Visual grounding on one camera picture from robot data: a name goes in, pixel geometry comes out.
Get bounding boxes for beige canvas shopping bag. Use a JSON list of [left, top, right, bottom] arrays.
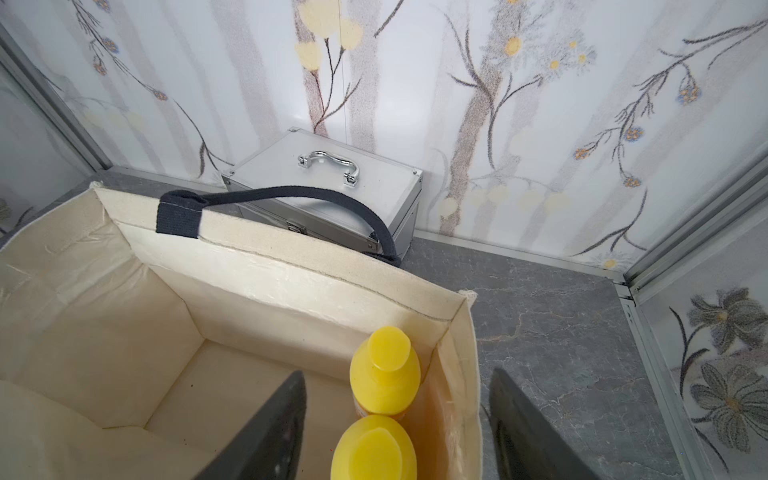
[[1, 184, 482, 479]]

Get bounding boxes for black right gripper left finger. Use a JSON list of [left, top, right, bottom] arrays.
[[196, 371, 307, 479]]

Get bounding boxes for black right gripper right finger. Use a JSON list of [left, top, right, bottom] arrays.
[[488, 368, 598, 480]]

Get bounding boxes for orange soap bottle yellow cap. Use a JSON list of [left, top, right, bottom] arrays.
[[330, 415, 418, 480], [349, 326, 421, 419]]

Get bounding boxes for silver aluminium case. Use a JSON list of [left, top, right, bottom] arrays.
[[224, 128, 423, 257]]

